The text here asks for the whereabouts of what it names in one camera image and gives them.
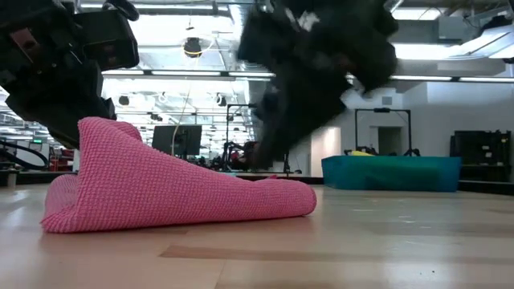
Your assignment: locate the person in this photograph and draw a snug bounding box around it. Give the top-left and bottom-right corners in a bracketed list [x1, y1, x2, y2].
[230, 140, 258, 172]

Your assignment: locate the blue plastic bin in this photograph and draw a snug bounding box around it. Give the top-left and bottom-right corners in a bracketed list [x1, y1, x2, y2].
[320, 155, 463, 193]

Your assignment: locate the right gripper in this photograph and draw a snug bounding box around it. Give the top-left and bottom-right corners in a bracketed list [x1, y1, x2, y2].
[238, 0, 399, 170]

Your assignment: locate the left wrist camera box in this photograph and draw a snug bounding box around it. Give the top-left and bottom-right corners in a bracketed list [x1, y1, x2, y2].
[74, 10, 141, 72]

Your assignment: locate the pink microfiber towel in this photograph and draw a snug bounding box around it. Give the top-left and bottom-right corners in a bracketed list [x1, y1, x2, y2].
[39, 116, 318, 234]

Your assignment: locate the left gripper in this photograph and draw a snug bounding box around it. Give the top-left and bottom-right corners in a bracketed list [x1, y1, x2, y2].
[0, 0, 118, 149]

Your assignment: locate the black ceiling camera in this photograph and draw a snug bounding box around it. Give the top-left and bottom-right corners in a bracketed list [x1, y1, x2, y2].
[183, 36, 203, 59]

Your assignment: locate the black shelf unit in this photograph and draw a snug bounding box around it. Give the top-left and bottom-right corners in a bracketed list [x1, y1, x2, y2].
[449, 129, 513, 184]

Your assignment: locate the black cable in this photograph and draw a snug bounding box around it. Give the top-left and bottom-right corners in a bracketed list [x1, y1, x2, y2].
[0, 138, 50, 170]

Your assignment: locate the black metal rig frame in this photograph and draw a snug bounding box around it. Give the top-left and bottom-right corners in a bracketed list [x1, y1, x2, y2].
[354, 108, 412, 157]

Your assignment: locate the long light bar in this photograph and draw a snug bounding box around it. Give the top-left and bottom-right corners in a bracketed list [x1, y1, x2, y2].
[102, 68, 514, 83]

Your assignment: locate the black background monitor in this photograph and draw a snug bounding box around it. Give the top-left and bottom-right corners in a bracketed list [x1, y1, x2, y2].
[150, 124, 203, 157]

